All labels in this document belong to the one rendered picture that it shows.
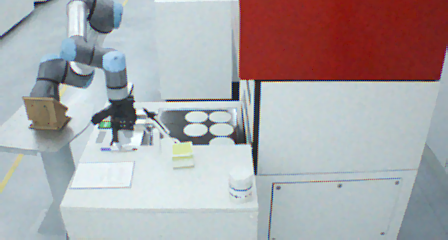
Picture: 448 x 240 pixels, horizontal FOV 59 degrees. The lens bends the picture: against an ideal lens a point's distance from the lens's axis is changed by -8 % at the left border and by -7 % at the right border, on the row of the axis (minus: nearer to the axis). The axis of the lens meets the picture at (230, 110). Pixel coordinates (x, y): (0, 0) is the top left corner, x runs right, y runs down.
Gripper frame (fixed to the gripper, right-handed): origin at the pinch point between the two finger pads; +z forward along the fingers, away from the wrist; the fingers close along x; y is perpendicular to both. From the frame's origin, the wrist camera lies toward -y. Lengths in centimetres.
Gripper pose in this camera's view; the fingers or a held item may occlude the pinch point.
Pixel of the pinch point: (118, 146)
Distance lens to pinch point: 159.4
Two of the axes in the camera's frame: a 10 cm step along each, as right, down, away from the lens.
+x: -0.4, -4.5, 8.9
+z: -0.1, 8.9, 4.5
